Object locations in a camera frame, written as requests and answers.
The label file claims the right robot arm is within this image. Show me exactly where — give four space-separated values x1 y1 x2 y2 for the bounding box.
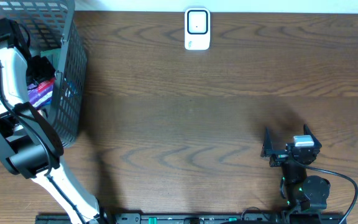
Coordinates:
260 125 331 223

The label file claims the blue Oreo cookie pack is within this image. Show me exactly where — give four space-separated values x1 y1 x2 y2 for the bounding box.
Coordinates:
60 78 82 100

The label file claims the grey plastic mesh basket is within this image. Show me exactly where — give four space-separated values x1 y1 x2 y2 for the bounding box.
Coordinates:
0 0 87 147

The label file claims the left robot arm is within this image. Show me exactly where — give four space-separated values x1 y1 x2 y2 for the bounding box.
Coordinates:
0 18 110 223

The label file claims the white barcode scanner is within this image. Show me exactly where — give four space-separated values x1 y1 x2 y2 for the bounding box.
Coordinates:
184 7 211 50

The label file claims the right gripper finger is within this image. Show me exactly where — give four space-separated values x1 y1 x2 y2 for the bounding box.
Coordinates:
260 128 274 157
303 124 322 149

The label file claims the teal wet wipes packet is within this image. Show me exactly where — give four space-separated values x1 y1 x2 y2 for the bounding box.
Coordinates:
40 49 61 70

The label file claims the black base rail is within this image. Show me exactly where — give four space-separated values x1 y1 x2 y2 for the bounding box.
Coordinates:
35 212 347 224

